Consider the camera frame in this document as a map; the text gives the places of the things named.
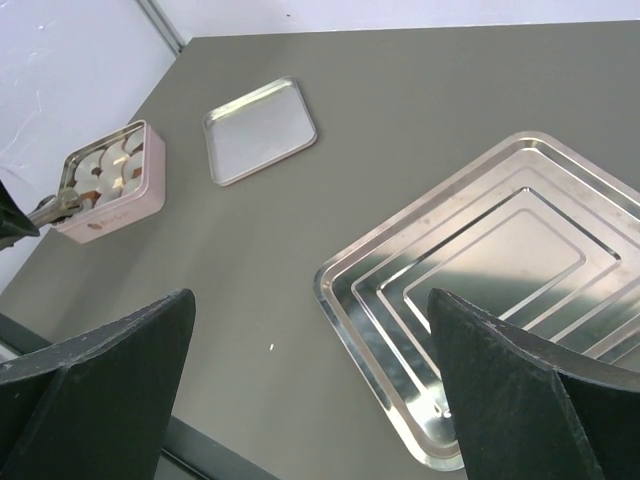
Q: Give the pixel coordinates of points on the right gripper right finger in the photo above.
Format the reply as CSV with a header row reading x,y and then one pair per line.
x,y
526,408

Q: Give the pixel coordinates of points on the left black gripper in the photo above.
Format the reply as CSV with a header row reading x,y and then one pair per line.
x,y
14,224

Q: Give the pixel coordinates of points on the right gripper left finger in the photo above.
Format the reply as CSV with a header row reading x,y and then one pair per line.
x,y
85,380

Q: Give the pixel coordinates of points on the metal tongs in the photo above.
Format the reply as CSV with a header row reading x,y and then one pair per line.
x,y
54,208

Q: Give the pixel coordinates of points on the pink tin box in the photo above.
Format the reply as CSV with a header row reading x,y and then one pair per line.
x,y
120,179

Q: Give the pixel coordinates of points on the silver tin lid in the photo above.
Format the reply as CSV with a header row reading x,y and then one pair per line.
x,y
257,130

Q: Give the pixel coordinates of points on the large steel tray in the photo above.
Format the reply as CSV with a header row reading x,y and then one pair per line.
x,y
531,232

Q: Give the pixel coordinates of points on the left aluminium frame post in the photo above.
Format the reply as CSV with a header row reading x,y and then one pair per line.
x,y
163,25

